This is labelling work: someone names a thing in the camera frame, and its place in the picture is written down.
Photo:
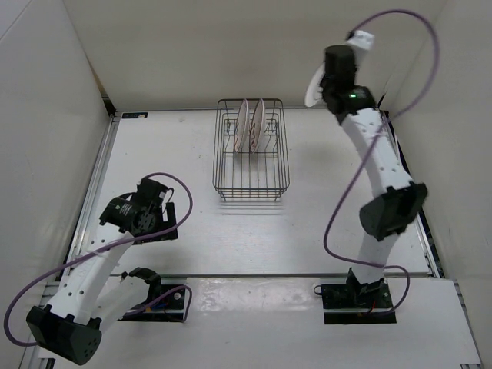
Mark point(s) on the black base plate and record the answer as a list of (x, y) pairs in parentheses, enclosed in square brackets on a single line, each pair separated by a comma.
[(340, 309), (173, 306)]

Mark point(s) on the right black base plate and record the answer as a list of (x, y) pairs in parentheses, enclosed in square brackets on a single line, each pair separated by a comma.
[(340, 309)]

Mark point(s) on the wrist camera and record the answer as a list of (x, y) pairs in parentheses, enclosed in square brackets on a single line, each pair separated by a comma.
[(341, 62), (150, 193)]

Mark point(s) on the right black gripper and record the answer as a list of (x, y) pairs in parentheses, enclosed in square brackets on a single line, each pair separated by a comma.
[(323, 83)]

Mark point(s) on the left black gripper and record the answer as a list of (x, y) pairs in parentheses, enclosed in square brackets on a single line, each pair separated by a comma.
[(169, 214)]

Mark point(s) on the red patterned plate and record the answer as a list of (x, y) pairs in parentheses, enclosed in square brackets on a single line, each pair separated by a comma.
[(241, 125), (256, 126)]

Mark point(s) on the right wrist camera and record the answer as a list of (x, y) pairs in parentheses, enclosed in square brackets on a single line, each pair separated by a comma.
[(341, 62)]

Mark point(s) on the black patterned white plate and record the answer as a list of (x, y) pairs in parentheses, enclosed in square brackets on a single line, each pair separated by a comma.
[(313, 93)]

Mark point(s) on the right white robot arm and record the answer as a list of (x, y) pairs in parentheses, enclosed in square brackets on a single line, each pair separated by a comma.
[(397, 198)]

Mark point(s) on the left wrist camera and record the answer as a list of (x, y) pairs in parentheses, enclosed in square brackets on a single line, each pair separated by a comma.
[(150, 193)]

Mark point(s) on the wire dish rack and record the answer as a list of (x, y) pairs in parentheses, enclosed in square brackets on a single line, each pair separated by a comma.
[(244, 176)]

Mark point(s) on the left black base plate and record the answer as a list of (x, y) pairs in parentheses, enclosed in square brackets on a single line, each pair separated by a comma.
[(173, 306)]

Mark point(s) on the left blue corner label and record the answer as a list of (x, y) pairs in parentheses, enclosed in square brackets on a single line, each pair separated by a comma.
[(134, 115)]

